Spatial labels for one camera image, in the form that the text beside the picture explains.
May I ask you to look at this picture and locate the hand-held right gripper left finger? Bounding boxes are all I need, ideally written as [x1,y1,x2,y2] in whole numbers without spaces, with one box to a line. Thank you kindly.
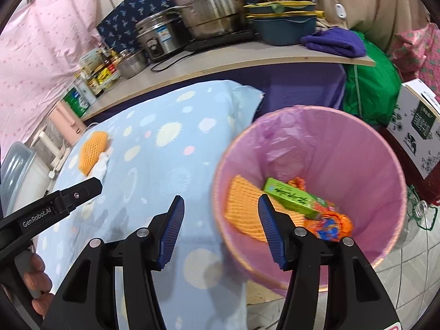
[43,195,185,330]

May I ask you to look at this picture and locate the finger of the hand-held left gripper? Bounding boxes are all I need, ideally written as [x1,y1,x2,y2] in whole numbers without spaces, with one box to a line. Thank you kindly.
[51,177,104,214]

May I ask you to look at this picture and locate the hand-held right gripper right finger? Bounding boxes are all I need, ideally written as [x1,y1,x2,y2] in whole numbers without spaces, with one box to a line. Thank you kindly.
[258,193,401,330]

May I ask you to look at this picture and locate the white tissue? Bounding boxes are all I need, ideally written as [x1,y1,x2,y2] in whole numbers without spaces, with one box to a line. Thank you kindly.
[90,149,112,181]

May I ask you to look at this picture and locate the yellow foam fruit net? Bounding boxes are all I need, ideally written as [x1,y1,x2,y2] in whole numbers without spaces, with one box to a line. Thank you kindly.
[225,175,306,244]

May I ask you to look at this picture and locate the green cardboard box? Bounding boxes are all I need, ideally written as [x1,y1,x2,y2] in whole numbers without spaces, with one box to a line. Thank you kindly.
[262,177,331,220]

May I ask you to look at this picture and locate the orange foam fruit net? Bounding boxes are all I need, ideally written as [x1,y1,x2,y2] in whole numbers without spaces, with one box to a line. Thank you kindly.
[78,131,110,176]

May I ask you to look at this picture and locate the orange bag with blue print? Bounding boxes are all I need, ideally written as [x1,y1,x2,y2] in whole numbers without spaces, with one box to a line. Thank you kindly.
[306,206,354,241]

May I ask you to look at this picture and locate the pink-lined waste bin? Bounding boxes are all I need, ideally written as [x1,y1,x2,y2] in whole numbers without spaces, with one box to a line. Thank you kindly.
[212,105,405,298]

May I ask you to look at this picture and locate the person's left hand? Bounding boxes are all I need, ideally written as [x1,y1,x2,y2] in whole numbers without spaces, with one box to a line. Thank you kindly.
[22,252,56,318]

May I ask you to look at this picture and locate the grey lidded container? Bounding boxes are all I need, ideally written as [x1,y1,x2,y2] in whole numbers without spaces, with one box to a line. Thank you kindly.
[0,141,38,214]

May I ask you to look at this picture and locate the clear plastic pitcher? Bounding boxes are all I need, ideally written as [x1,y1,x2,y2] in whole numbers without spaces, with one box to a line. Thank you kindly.
[32,124,66,166]

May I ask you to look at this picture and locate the light blue printed blanket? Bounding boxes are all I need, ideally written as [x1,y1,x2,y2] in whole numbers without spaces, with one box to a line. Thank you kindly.
[34,80,265,330]

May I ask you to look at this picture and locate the pink appliance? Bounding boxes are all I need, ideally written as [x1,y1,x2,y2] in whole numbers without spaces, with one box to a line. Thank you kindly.
[48,103,86,145]

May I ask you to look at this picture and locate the white carton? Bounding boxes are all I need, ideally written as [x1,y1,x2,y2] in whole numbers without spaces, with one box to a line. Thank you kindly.
[79,48,104,71]

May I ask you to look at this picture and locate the steel bowl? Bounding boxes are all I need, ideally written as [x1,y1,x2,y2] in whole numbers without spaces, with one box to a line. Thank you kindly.
[119,50,148,79]

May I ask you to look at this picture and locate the pink dotted curtain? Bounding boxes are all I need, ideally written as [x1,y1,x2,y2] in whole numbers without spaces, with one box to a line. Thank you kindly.
[0,0,104,152]

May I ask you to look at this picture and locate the clear glass jar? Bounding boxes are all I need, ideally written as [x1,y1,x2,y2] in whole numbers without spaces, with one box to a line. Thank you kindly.
[407,186,439,231]

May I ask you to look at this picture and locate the dark purple cloth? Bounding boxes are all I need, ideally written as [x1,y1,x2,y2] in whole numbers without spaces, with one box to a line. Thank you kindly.
[241,64,348,111]

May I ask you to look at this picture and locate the silver rice cooker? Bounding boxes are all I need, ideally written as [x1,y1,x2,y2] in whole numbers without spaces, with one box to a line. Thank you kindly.
[135,9,188,63]

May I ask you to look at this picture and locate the white box with green print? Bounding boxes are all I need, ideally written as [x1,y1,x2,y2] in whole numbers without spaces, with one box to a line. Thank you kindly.
[385,78,440,179]

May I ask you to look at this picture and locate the wooden shelf board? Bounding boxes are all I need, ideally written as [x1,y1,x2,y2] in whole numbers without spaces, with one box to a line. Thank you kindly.
[81,39,377,122]

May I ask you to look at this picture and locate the green bag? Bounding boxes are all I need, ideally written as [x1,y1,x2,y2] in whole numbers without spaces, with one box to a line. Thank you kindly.
[344,31,403,128]

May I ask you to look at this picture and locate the navy floral cloth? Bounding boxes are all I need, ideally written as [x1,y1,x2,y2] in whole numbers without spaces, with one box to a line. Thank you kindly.
[96,0,315,54]

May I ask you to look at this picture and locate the black induction cooker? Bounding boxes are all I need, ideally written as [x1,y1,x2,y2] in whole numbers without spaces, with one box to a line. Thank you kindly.
[186,29,257,52]

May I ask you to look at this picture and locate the purple towel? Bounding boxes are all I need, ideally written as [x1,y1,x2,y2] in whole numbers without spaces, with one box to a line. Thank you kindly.
[301,27,367,57]

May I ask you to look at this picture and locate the blue pot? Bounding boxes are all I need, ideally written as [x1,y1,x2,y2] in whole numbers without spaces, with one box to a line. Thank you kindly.
[249,12,325,46]

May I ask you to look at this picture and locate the blue pan with yellow rim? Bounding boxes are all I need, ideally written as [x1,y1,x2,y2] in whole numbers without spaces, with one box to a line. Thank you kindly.
[244,2,317,16]

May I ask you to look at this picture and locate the large steel pot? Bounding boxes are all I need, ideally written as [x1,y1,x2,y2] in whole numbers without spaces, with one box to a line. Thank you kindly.
[166,0,248,40]

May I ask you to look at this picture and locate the pink floral cloth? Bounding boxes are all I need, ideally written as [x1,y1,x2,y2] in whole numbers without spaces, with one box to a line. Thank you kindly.
[388,22,440,97]

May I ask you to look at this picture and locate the beige curtain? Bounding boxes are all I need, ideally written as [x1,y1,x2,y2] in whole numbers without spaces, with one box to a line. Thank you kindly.
[314,0,430,52]

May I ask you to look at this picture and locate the black power cable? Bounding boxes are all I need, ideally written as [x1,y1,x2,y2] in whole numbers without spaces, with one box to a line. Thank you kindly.
[150,46,193,73]

